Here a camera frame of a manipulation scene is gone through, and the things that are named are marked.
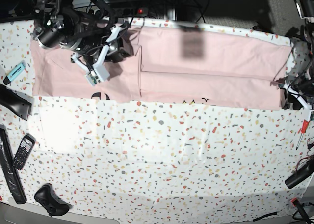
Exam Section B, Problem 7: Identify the teal highlighter marker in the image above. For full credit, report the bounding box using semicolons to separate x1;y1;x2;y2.
3;61;26;85

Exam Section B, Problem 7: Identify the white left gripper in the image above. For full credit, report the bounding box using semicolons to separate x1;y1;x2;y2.
278;83;314;122

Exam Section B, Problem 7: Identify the red and black tool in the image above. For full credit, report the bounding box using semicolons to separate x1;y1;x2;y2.
291;198;314;224

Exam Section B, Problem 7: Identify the black power strip red switch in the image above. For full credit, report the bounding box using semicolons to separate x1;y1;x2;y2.
113;7;149;17

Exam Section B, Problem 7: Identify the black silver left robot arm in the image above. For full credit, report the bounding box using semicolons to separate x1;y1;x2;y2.
276;0;314;122

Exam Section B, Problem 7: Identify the black phone handset with keypad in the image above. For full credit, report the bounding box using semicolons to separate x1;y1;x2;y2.
13;133;36;170

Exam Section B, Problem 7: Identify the long black bar remote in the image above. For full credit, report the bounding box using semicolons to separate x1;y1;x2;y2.
0;125;26;204

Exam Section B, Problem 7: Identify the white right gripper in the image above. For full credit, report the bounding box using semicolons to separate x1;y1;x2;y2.
71;25;126;86

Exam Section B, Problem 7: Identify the black game controller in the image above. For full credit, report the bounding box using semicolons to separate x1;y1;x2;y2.
34;183;72;217

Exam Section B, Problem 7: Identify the pink T-shirt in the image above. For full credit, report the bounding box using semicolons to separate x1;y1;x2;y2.
30;26;292;110

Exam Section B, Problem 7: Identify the red handled screwdriver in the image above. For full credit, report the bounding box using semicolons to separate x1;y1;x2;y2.
296;120;310;150

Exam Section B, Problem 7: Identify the black handheld device with grip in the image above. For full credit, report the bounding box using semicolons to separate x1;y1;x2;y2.
0;84;34;121

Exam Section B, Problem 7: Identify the black cylindrical device with wires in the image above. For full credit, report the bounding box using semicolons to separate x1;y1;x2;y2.
285;160;314;189

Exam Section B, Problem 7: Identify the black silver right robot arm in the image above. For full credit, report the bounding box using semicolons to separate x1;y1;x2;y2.
27;0;133;86

